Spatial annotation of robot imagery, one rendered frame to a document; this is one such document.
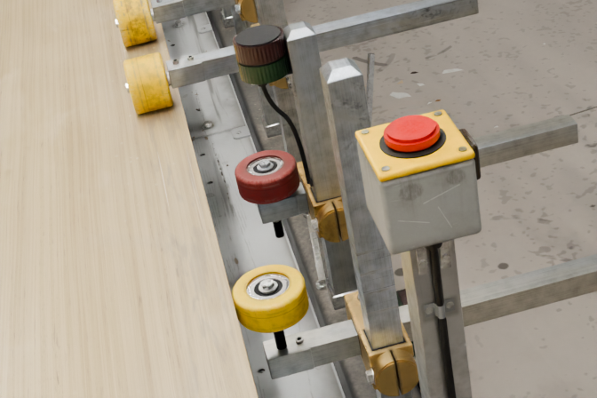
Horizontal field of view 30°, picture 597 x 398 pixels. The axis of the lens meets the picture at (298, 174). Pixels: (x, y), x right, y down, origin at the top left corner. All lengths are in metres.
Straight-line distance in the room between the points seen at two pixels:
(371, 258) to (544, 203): 1.76
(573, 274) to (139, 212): 0.53
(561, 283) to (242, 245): 0.65
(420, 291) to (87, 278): 0.56
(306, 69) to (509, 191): 1.69
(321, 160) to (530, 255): 1.40
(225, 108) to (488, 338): 0.78
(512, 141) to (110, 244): 0.54
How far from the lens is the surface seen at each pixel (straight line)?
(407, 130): 0.79
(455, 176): 0.78
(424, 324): 0.87
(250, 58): 1.28
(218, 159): 2.04
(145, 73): 1.59
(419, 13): 1.65
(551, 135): 1.51
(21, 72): 1.88
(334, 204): 1.39
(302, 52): 1.30
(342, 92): 1.05
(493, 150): 1.49
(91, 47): 1.90
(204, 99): 2.26
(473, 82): 3.48
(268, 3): 1.54
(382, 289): 1.18
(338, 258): 1.45
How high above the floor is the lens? 1.63
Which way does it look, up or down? 31 degrees down
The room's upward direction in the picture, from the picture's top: 11 degrees counter-clockwise
